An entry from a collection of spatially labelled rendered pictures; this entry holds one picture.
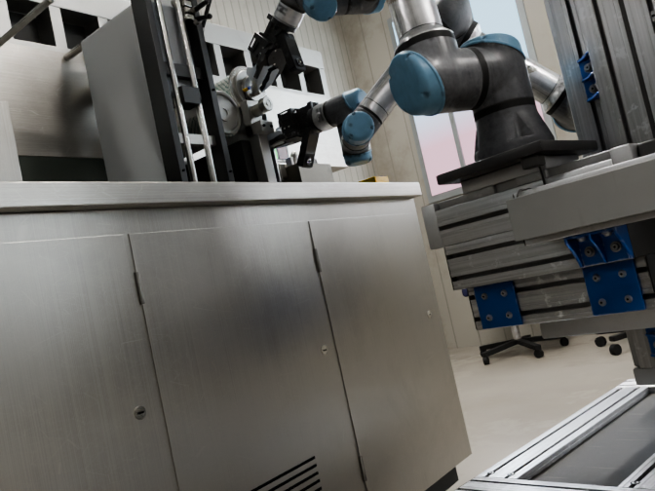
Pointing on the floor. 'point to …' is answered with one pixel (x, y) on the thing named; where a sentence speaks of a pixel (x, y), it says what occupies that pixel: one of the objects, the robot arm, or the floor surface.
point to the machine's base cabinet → (224, 351)
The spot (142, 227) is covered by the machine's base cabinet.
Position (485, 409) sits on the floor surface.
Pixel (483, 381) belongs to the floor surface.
